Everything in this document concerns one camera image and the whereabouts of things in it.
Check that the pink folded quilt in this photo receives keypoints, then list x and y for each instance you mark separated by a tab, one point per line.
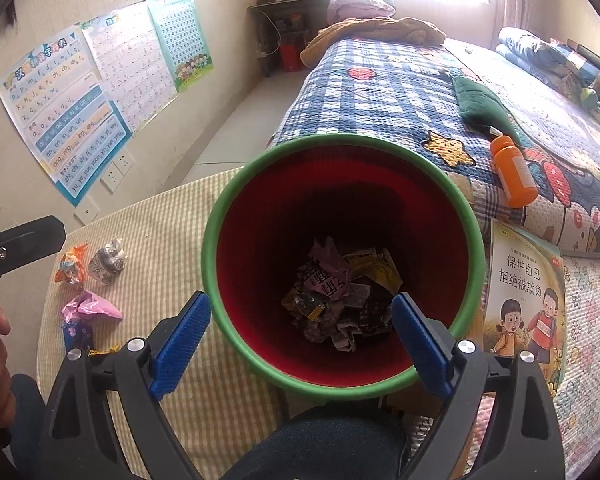
355	2

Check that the dark desk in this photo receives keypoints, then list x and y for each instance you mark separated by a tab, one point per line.
290	5

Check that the bed with patterned quilt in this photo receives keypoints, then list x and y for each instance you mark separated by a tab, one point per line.
380	105

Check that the blue letter wall poster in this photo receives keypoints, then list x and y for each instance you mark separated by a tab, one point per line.
65	110

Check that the orange plastic bottle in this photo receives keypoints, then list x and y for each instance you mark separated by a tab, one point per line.
512	175

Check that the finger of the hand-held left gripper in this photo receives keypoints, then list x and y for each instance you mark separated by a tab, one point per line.
25	242

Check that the grey paper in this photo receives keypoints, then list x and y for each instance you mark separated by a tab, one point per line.
107	260

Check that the dark hanging object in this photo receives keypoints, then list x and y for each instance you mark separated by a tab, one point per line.
13	14

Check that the white wall socket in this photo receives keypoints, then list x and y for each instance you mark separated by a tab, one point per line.
109	176
124	162

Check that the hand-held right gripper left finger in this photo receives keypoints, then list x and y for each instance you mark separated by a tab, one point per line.
180	350

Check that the illustrated children's book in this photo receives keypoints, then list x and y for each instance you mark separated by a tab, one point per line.
520	280

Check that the green cloth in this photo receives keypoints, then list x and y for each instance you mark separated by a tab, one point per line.
475	100

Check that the blue snack bag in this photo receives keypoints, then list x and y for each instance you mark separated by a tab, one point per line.
77	335

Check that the small yellow wrapper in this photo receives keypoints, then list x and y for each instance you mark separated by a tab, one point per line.
105	351

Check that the blue folded quilt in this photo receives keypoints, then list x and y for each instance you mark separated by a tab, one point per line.
525	45

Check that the person's right leg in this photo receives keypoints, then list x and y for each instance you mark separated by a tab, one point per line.
320	445

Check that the green grid wall poster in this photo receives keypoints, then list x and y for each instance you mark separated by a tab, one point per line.
180	35

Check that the red bin with green rim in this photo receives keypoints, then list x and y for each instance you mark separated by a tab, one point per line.
260	240

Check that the person's left leg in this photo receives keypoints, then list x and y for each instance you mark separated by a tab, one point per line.
27	420

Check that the white round-hole wall plate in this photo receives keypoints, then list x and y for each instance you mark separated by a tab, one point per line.
86	210

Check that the pink snack bag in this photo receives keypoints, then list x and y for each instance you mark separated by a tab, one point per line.
95	307

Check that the pile of wrappers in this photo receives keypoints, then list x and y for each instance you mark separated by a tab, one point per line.
330	280

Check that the white chart wall poster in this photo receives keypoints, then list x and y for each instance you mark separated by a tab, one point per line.
130	60

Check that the dark wooden headboard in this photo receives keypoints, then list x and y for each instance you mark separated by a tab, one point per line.
597	62

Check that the mustard blanket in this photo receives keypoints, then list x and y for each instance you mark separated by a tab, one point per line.
370	30

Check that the green toy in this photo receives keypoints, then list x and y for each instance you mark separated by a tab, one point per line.
590	98

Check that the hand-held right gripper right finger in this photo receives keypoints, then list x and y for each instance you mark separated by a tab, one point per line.
422	345

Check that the person's leg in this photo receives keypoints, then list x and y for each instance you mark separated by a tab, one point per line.
320	445
27	420

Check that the pink curtain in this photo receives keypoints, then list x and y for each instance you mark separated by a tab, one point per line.
520	0

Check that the orange wrapper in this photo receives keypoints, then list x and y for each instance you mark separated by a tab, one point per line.
72	265

